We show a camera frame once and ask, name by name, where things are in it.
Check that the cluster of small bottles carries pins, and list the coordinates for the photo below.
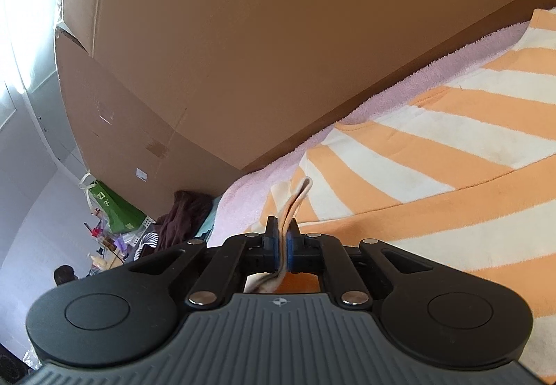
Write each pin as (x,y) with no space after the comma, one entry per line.
(106,241)

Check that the large labelled cardboard box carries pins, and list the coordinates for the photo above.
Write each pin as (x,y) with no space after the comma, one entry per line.
(260,20)

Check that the dark brown cloth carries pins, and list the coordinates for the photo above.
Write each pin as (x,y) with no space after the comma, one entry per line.
(182,215)

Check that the orange white striped garment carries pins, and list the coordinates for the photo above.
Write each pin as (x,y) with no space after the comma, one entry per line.
(434,194)

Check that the black white striped cloth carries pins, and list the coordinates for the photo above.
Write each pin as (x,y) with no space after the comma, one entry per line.
(145,244)

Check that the light teal cloth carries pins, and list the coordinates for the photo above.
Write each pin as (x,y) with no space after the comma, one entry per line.
(210,215)

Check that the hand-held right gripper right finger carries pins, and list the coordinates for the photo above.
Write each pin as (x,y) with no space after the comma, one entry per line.
(292,252)

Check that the green shopping bag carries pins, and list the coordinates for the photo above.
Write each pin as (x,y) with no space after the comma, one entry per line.
(113,207)

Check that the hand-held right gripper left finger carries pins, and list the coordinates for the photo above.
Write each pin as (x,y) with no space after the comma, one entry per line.
(273,250)

